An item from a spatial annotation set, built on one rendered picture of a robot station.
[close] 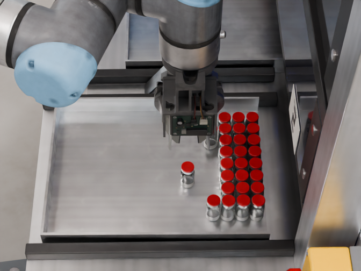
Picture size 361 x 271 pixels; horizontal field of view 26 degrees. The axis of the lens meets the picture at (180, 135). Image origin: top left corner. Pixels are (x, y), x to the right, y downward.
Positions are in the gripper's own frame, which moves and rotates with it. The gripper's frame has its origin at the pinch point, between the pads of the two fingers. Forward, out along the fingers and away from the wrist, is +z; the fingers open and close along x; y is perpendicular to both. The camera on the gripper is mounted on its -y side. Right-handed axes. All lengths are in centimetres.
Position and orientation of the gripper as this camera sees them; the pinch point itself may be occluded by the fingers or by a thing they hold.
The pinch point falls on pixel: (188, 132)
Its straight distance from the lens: 114.7
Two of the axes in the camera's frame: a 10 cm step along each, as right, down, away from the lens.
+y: 0.0, 8.1, -5.9
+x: 10.0, 0.0, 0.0
